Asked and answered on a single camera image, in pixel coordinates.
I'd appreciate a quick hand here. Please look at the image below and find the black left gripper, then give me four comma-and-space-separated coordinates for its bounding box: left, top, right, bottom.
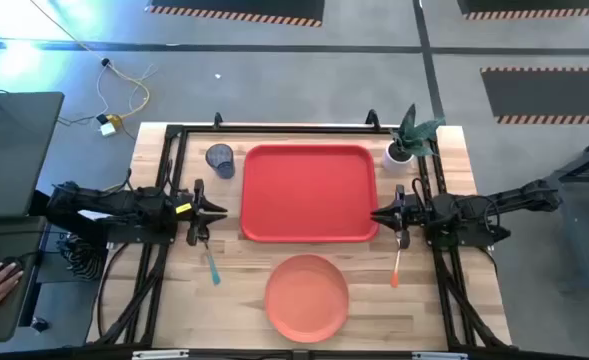
173, 178, 229, 247

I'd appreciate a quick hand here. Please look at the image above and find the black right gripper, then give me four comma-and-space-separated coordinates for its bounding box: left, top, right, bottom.
370, 184, 428, 250

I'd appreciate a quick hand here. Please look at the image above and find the fork with orange handle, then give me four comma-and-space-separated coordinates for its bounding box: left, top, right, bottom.
389, 233, 406, 290

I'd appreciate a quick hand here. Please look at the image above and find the blue faceted plastic cup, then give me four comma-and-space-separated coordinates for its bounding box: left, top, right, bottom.
204, 143, 237, 181

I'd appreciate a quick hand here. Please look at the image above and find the orange plastic plate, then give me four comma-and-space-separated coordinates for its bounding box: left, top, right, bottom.
264, 253, 351, 345

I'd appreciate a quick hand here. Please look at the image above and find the red plastic tray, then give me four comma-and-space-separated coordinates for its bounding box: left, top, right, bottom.
239, 144, 381, 244

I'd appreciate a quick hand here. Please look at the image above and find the white plant pot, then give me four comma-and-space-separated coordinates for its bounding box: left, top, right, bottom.
382, 141, 416, 175

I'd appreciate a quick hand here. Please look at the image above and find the green leafy plant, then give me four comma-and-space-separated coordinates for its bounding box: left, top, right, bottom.
389, 103, 447, 159

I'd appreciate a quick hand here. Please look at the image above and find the white and yellow power adapter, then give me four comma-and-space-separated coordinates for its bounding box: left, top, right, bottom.
96, 113, 124, 138

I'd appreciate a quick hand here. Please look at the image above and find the black striped-edge floor mat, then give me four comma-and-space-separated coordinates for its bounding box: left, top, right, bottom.
456, 0, 589, 22
479, 66, 589, 126
145, 0, 326, 28

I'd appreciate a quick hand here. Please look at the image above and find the dark grey monitor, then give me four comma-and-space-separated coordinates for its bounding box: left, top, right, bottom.
0, 91, 66, 220

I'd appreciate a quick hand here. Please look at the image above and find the dark side desk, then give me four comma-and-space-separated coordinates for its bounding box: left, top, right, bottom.
0, 216, 50, 345

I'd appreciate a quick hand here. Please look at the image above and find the spoon with blue handle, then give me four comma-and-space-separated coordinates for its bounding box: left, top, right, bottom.
202, 238, 223, 287

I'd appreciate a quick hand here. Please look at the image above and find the black metal table frame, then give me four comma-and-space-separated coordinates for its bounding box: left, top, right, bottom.
86, 122, 513, 352

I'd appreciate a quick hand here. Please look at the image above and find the yellow cable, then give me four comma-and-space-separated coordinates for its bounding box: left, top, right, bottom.
27, 0, 152, 122

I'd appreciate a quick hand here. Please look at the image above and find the coiled black cable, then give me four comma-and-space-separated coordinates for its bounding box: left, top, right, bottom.
56, 233, 108, 282

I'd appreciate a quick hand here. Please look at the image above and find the silver metal bracket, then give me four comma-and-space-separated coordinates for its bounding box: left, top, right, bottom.
131, 349, 191, 360
411, 350, 469, 360

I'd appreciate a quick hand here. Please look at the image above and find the white cable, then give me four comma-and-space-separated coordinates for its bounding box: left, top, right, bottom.
95, 63, 158, 120

